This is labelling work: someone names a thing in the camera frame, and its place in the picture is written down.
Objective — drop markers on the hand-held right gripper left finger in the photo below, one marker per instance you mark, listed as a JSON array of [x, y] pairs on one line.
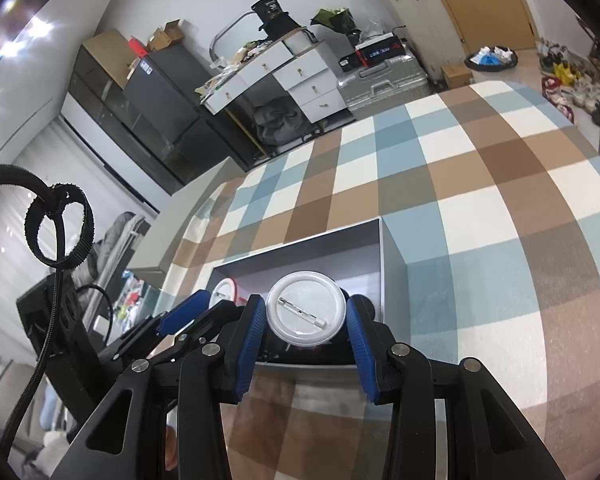
[[247, 350]]

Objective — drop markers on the red packet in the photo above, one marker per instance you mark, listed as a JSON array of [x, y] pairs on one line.
[[139, 47]]

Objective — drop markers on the checkered blanket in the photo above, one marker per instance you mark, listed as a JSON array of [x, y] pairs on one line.
[[480, 210]]

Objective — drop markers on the red rimmed pin badge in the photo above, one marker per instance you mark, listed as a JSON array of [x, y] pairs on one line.
[[225, 290]]

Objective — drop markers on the wooden door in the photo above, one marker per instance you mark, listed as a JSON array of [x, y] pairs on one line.
[[485, 5]]

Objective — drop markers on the silver suitcase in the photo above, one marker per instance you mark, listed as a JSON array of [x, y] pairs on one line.
[[385, 82]]

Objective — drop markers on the dark wrapped flower bouquet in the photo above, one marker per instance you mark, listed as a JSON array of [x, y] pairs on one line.
[[335, 19]]

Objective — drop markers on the black box red print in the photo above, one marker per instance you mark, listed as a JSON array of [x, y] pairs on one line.
[[380, 50]]

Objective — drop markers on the black mini fridge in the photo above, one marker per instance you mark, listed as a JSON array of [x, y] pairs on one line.
[[160, 90]]

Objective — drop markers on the round vanity mirror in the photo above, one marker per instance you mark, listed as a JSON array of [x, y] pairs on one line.
[[223, 29]]

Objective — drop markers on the dark grey bag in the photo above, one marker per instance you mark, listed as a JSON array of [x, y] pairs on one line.
[[280, 122]]

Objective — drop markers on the small open carton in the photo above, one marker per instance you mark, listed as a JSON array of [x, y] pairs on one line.
[[167, 35]]

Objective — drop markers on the small cardboard box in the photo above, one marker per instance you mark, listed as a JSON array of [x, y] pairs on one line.
[[457, 75]]

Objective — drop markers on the white dresser desk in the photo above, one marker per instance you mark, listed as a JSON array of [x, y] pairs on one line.
[[300, 72]]

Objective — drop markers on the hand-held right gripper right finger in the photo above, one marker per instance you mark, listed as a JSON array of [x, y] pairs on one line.
[[362, 355]]

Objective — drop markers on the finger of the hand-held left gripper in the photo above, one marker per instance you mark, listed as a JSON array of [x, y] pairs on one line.
[[182, 310], [207, 325]]

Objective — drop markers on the rows of shoes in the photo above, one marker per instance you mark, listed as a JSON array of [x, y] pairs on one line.
[[565, 72]]

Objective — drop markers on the white suitcase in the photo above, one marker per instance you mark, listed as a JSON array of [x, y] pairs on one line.
[[425, 15]]

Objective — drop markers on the small black box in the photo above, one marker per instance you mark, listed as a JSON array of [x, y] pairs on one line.
[[349, 61]]

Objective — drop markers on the pile of desk clutter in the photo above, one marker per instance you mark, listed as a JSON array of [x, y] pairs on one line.
[[230, 67]]

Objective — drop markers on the ceiling light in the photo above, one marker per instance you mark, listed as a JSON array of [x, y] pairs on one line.
[[35, 27]]

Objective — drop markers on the white pin badge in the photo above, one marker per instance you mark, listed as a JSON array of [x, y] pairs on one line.
[[305, 305]]

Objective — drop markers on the large cardboard box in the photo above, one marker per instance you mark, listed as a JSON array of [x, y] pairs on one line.
[[107, 50]]

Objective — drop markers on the dark glass cabinet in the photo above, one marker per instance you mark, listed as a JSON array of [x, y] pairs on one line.
[[100, 95]]

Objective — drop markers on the silver cardboard box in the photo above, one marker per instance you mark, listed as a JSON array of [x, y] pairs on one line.
[[330, 250]]

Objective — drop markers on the bin with crumpled wrappers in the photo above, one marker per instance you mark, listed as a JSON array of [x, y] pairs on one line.
[[490, 57]]

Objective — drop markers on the black gift bag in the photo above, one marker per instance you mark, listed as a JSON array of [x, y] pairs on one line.
[[275, 17]]

